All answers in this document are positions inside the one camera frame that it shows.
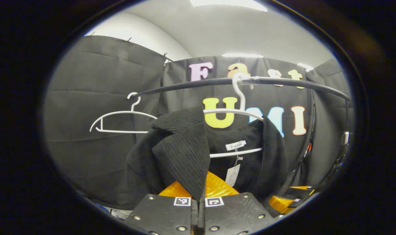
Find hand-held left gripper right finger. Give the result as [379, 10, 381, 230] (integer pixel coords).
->
[198, 171, 277, 235]

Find black backdrop cloth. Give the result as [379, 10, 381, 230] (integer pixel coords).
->
[43, 35, 355, 209]

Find white hang tag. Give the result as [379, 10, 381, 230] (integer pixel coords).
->
[225, 164, 241, 187]

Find black clothes rack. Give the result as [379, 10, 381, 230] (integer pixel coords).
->
[130, 77, 351, 196]

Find black knit garment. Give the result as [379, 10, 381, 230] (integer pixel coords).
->
[124, 106, 290, 209]

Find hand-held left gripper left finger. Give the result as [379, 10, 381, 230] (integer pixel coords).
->
[123, 180, 198, 235]

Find white plastic hanger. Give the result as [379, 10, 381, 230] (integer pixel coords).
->
[89, 92, 158, 134]
[203, 72, 264, 158]

